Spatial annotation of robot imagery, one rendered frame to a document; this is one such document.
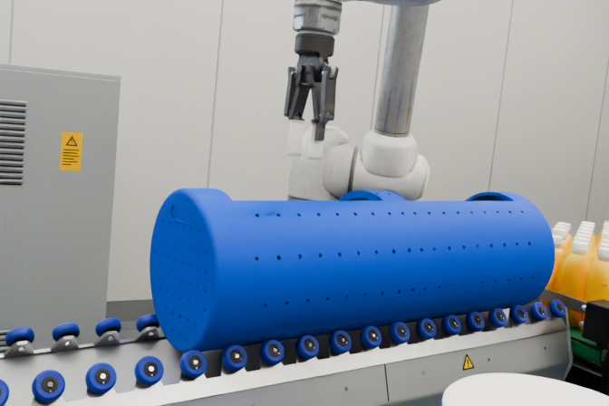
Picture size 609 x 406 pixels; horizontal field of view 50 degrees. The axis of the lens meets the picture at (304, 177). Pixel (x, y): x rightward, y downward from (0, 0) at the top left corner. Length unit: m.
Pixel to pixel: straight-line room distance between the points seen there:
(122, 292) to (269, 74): 1.61
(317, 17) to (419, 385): 0.75
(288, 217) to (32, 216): 1.62
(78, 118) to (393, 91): 1.28
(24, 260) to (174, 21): 1.87
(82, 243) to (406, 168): 1.36
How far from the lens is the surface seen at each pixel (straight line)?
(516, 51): 5.39
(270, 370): 1.19
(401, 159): 1.83
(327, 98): 1.20
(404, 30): 1.78
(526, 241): 1.55
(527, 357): 1.66
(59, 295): 2.71
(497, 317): 1.57
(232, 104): 4.11
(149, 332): 1.28
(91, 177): 2.63
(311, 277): 1.13
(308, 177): 1.86
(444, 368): 1.46
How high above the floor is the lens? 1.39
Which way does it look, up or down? 6 degrees down
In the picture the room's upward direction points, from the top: 6 degrees clockwise
